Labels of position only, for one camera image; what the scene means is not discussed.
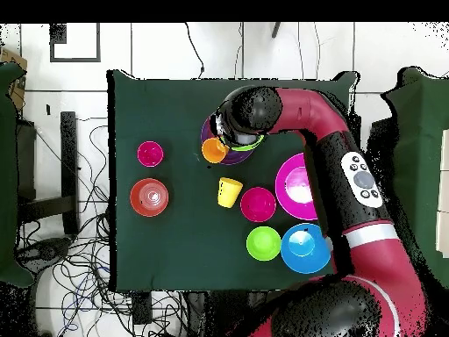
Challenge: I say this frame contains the thin black cable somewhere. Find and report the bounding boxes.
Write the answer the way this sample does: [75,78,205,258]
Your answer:
[184,22,205,80]

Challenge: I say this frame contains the blue plastic bowl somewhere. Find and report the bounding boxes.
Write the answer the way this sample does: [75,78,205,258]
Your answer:
[280,223,333,275]

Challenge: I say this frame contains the dark green table cloth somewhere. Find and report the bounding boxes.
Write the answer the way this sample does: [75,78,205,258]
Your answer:
[106,68,360,293]

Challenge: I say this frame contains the large green plastic bowl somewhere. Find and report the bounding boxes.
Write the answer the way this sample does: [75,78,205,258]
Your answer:
[218,133,266,153]

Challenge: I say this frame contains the black pedestal leg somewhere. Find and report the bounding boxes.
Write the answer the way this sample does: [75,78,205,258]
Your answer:
[17,237,73,273]

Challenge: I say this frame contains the black square floor frame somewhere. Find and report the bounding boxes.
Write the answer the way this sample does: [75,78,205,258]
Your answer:
[48,22,102,63]

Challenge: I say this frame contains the yellow plastic cup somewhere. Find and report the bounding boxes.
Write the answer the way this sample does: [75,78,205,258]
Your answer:
[217,176,244,209]

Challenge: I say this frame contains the orange plastic bowl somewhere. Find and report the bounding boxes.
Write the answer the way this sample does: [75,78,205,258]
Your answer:
[129,177,170,218]

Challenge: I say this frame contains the tangle of floor cables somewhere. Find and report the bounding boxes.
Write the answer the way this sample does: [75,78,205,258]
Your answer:
[15,117,190,337]

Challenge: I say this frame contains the orange plastic cup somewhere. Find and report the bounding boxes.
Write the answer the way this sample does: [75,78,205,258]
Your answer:
[201,137,231,165]

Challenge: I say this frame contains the cardboard box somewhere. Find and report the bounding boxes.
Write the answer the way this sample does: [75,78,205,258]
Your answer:
[0,47,28,111]

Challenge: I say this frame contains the black metal stand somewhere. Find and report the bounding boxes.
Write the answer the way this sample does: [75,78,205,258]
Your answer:
[15,111,80,236]

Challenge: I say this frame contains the green-clothed side table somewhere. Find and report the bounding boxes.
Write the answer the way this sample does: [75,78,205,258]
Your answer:
[380,66,449,290]
[0,61,36,289]

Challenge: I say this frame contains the red plastic cup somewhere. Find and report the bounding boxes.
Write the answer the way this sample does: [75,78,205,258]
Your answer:
[136,140,165,169]

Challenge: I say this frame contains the purple plastic bowl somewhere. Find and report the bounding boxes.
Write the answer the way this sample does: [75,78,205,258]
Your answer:
[200,115,255,166]

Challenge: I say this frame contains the large pink plastic bowl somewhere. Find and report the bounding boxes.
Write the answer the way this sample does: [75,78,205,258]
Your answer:
[274,153,318,221]

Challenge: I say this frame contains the black box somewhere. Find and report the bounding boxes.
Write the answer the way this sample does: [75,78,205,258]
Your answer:
[366,117,399,197]

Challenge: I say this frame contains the small green plastic bowl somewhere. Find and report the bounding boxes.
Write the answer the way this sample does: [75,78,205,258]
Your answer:
[246,226,282,262]

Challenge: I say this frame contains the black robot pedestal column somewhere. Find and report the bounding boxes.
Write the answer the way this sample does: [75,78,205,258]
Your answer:
[185,290,274,337]

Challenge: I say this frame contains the small red plastic bowl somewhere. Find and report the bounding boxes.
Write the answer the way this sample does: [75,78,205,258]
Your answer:
[239,186,277,223]

